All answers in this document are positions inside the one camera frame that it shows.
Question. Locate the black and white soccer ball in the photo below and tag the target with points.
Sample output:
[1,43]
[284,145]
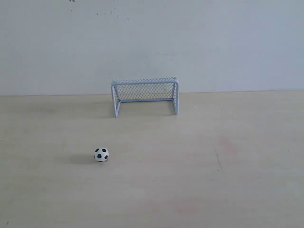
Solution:
[101,154]

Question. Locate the small white goal with net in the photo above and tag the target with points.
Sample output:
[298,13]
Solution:
[145,90]

